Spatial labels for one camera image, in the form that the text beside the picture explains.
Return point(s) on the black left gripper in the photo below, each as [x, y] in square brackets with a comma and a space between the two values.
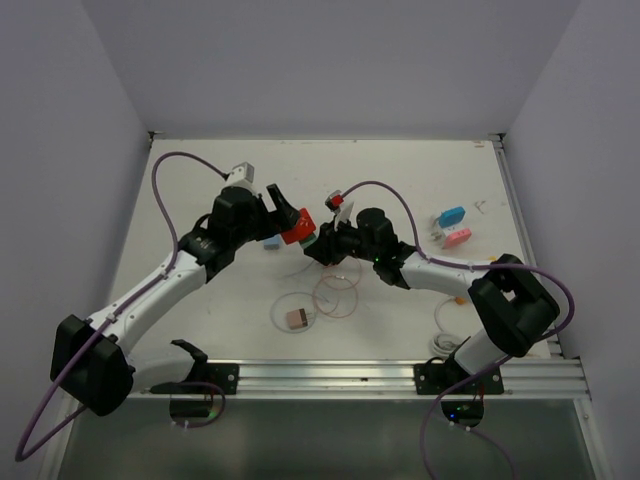
[283, 219]

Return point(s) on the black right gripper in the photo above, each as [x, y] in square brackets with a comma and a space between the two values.
[325, 249]

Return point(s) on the red cube power socket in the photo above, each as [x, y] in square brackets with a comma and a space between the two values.
[303, 230]

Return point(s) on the light blue charger plug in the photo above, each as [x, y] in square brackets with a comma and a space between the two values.
[271, 244]

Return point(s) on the pink plug adapter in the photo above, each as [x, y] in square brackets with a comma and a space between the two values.
[456, 237]

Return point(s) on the green charger plug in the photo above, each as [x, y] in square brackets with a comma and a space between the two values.
[308, 241]

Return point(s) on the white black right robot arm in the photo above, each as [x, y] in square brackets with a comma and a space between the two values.
[514, 308]

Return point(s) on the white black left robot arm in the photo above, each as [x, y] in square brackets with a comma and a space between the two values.
[91, 358]

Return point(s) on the white cube power socket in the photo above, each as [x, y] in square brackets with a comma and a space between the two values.
[438, 233]

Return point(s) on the blue flat plug adapter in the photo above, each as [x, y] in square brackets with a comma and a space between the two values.
[451, 217]

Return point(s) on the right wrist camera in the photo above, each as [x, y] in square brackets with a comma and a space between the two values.
[339, 206]

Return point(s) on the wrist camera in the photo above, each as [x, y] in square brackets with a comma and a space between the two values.
[241, 175]
[339, 206]

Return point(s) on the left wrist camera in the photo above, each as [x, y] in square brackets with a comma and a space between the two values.
[241, 175]

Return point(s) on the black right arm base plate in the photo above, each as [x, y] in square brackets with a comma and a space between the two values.
[435, 376]

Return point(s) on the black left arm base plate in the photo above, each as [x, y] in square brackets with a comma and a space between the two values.
[223, 375]

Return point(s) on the aluminium frame rail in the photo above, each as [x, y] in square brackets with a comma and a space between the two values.
[527, 379]

